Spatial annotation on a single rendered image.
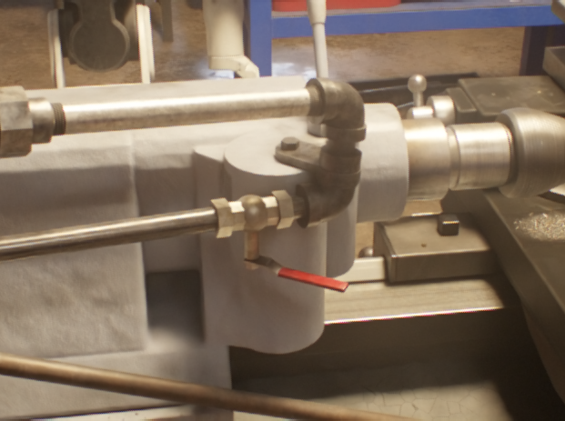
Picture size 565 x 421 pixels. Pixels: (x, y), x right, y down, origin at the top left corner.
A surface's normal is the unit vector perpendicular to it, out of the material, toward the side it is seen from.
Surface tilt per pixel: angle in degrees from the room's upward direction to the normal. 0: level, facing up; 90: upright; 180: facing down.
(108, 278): 70
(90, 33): 90
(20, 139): 101
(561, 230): 0
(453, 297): 0
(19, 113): 56
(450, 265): 90
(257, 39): 90
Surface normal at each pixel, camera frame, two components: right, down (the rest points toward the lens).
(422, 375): 0.16, -0.72
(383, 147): 0.13, -0.18
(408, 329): 0.14, 0.48
